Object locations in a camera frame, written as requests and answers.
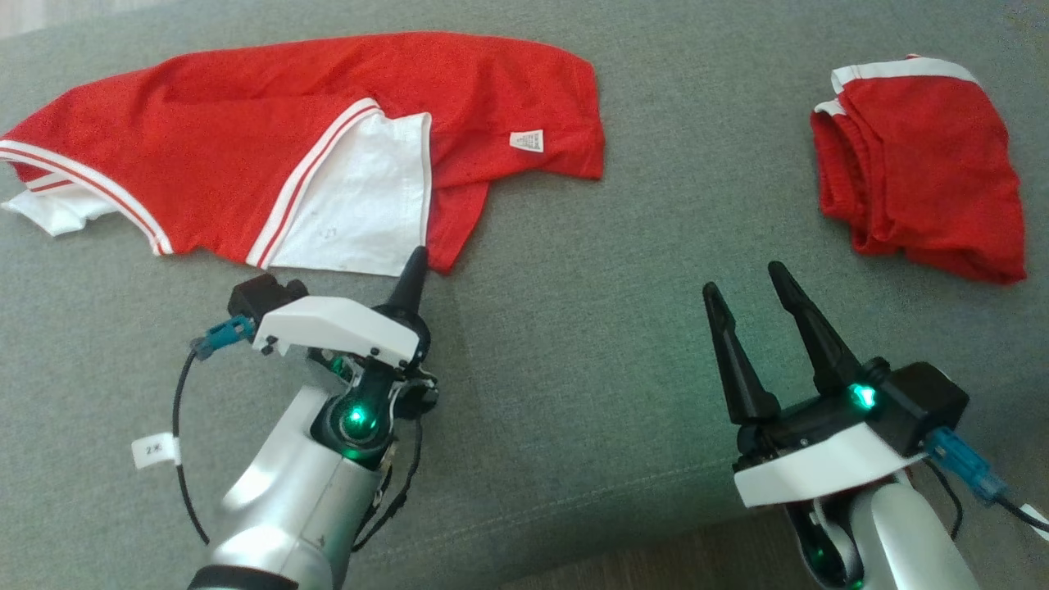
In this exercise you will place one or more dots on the red shorts white stripe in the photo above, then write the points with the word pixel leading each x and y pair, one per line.
pixel 926 164

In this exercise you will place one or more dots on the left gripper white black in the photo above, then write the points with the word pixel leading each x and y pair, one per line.
pixel 328 328

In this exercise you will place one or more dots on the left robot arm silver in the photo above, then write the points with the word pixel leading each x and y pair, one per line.
pixel 303 500

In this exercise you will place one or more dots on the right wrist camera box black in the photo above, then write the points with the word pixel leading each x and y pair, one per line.
pixel 926 401

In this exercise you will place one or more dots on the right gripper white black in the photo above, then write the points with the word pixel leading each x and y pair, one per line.
pixel 819 467

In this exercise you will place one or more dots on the grey sofa seat cushion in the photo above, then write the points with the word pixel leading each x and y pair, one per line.
pixel 615 328

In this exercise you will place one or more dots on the red white basketball jersey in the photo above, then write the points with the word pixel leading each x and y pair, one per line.
pixel 246 106

